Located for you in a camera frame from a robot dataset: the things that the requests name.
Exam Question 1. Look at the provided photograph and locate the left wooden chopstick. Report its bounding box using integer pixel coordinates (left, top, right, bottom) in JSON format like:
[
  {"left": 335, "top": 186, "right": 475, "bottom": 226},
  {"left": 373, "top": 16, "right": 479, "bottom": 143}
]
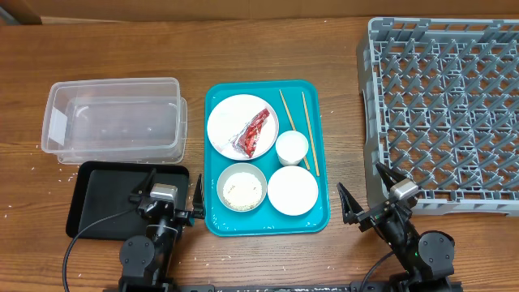
[{"left": 279, "top": 89, "right": 310, "bottom": 170}]

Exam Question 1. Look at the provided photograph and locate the white bowl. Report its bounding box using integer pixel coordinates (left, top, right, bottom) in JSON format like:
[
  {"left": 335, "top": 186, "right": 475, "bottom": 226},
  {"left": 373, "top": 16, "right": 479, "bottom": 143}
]
[{"left": 267, "top": 165, "right": 319, "bottom": 216}]

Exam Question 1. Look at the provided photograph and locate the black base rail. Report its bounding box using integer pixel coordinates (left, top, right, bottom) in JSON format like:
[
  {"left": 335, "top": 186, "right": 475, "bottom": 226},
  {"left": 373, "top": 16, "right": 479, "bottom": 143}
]
[{"left": 103, "top": 281, "right": 464, "bottom": 292}]

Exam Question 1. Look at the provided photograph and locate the grey bowl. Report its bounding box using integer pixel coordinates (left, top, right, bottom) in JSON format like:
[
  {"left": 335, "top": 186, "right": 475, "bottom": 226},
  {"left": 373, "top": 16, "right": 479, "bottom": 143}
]
[{"left": 217, "top": 163, "right": 267, "bottom": 213}]

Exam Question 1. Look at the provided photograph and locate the red snack wrapper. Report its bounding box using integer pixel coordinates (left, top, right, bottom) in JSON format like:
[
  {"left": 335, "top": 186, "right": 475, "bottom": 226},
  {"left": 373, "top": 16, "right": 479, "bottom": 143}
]
[{"left": 230, "top": 109, "right": 270, "bottom": 158}]

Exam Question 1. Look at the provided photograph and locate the large white round plate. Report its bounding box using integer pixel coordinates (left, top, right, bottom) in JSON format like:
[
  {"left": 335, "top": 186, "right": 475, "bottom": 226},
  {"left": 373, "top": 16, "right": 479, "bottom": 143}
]
[{"left": 206, "top": 94, "right": 279, "bottom": 161}]

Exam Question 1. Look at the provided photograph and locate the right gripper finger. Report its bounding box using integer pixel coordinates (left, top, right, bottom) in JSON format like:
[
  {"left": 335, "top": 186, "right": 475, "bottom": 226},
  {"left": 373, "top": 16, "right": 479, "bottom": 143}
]
[
  {"left": 337, "top": 182, "right": 364, "bottom": 225},
  {"left": 375, "top": 162, "right": 407, "bottom": 193}
]

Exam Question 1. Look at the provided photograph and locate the clear plastic bin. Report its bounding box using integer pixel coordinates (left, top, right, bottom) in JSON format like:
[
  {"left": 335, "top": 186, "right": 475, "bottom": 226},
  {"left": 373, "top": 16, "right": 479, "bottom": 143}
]
[{"left": 41, "top": 77, "right": 187, "bottom": 165}]

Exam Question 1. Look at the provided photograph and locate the white paper cup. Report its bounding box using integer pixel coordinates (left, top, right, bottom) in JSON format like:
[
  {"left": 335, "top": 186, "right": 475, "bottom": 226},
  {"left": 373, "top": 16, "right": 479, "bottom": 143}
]
[{"left": 275, "top": 131, "right": 309, "bottom": 166}]

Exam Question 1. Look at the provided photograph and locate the white rice pile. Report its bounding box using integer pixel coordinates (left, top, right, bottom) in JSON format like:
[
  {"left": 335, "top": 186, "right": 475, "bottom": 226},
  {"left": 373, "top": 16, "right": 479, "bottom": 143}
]
[{"left": 222, "top": 172, "right": 263, "bottom": 211}]

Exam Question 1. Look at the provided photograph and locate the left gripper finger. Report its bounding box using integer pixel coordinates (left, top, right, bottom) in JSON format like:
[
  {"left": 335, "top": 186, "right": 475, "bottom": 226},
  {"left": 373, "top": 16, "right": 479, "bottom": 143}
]
[
  {"left": 192, "top": 174, "right": 205, "bottom": 219},
  {"left": 128, "top": 168, "right": 157, "bottom": 203}
]

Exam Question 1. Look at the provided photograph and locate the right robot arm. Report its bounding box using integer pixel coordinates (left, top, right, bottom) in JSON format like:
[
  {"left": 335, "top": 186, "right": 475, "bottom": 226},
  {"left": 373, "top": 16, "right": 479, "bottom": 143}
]
[{"left": 337, "top": 162, "right": 462, "bottom": 291}]

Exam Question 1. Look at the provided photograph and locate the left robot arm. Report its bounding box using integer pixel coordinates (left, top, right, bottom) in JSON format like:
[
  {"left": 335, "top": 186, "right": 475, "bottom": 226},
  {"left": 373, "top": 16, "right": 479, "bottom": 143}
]
[{"left": 118, "top": 170, "right": 205, "bottom": 291}]

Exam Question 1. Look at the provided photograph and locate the grey dishwasher rack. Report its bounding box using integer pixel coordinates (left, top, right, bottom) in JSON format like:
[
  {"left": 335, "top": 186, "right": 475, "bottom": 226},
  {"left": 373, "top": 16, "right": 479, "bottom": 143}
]
[{"left": 357, "top": 17, "right": 518, "bottom": 217}]

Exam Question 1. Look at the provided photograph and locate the black rectangular tray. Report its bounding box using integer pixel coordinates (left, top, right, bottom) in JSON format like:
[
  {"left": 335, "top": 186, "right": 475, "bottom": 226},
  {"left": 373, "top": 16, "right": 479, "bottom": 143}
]
[{"left": 66, "top": 161, "right": 189, "bottom": 241}]

